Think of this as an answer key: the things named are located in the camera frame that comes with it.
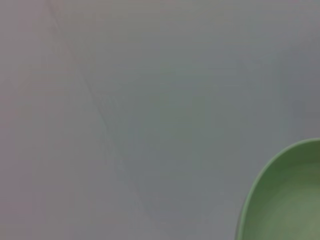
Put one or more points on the green plastic plate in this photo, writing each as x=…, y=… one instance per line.
x=287, y=200

